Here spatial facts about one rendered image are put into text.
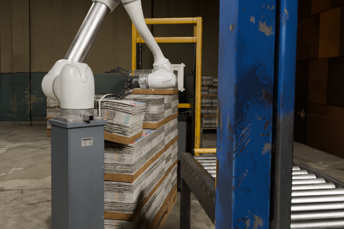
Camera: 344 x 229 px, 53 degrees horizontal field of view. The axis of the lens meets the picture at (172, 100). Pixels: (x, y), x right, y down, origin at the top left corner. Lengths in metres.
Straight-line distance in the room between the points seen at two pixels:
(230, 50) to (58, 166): 1.38
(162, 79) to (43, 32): 7.46
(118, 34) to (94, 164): 7.54
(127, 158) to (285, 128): 1.62
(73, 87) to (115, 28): 7.52
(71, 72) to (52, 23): 7.64
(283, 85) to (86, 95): 1.28
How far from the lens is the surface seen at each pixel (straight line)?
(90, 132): 1.65
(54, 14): 9.29
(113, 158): 2.04
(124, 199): 2.10
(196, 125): 3.61
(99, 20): 1.95
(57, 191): 1.77
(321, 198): 1.34
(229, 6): 0.46
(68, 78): 1.63
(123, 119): 1.94
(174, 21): 3.69
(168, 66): 2.10
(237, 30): 0.43
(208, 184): 1.36
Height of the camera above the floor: 1.20
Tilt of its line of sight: 3 degrees down
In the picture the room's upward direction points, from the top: 1 degrees clockwise
